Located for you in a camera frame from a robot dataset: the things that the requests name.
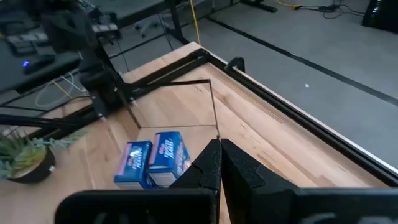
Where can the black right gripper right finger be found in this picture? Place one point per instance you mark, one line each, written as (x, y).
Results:
(248, 193)

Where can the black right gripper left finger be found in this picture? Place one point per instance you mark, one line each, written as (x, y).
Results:
(208, 168)

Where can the blue Frosted Flakes cereal box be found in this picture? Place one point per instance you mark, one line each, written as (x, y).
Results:
(169, 155)
(133, 165)

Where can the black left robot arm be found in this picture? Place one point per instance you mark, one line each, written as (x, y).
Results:
(93, 77)

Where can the wooden shelf with black legs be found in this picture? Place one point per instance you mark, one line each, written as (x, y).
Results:
(199, 137)

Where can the black table clamp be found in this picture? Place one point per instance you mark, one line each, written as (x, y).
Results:
(236, 63)

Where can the dark office desk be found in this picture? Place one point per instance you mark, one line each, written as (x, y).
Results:
(175, 25)

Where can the spiky potted plant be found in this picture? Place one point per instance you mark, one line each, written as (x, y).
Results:
(28, 155)

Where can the black computer mouse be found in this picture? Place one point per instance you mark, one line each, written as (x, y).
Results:
(37, 63)

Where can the grey desk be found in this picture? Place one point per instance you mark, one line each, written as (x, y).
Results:
(12, 71)

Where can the black keyboard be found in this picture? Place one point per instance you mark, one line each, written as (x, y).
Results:
(28, 42)

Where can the black computer tower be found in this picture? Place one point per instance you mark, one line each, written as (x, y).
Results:
(381, 14)

